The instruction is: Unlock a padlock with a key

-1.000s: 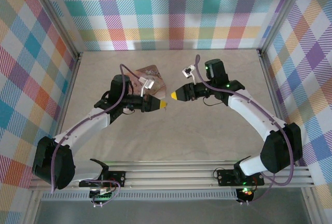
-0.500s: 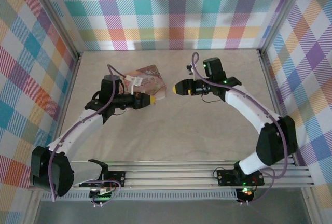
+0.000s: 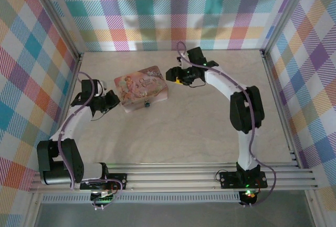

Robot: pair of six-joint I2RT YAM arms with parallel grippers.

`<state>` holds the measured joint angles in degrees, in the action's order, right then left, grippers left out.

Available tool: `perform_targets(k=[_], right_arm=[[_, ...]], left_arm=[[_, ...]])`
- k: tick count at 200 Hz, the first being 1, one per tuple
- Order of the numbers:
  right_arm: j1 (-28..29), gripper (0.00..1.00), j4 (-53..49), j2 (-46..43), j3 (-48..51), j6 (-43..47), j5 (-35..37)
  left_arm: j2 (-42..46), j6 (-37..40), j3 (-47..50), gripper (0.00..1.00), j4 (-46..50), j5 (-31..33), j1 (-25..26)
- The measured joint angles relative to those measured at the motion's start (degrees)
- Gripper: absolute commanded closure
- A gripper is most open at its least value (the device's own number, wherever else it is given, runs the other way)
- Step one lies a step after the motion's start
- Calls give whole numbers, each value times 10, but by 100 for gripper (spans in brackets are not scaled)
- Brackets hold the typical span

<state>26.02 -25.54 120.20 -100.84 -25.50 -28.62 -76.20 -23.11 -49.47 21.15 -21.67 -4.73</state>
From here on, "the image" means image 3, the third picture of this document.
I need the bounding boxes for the pink illustrated tin box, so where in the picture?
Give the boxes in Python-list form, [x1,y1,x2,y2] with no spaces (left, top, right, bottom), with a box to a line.
[113,65,169,114]

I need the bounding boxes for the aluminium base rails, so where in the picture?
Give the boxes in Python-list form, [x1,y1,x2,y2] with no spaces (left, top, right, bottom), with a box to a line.
[28,162,320,192]

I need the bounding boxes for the grey aluminium front strut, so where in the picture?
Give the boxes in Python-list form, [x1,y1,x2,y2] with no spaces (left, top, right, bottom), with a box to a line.
[305,190,324,227]
[25,192,43,227]

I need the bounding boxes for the thin black camera cable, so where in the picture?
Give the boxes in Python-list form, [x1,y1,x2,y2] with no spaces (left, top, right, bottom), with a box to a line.
[187,76,206,89]
[90,108,110,122]

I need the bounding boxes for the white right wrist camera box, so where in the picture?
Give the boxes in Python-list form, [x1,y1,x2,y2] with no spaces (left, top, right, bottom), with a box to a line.
[177,55,190,70]

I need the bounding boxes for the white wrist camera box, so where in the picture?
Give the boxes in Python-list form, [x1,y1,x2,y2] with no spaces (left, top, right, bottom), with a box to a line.
[177,55,190,70]
[93,79,108,98]

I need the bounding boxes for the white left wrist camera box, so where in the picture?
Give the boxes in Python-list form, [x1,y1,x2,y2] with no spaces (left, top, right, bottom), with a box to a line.
[93,79,108,98]

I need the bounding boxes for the aluminium side rail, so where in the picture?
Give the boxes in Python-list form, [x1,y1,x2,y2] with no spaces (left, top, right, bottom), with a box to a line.
[262,50,302,170]
[44,52,84,172]

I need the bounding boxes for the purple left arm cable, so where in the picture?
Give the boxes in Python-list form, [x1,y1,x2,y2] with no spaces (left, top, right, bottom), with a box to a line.
[59,71,124,211]

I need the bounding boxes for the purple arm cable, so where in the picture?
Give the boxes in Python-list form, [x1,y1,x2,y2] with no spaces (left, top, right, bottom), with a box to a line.
[59,71,124,211]
[176,42,277,208]

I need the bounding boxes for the aluminium corner post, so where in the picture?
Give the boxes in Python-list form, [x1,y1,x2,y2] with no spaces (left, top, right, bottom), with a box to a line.
[27,0,84,59]
[262,0,317,56]

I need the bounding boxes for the grey slotted cable duct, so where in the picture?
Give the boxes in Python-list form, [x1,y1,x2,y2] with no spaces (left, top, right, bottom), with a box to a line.
[41,194,242,204]

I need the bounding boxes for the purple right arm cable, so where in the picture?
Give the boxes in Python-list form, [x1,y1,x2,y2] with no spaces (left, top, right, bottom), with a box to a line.
[176,42,277,208]

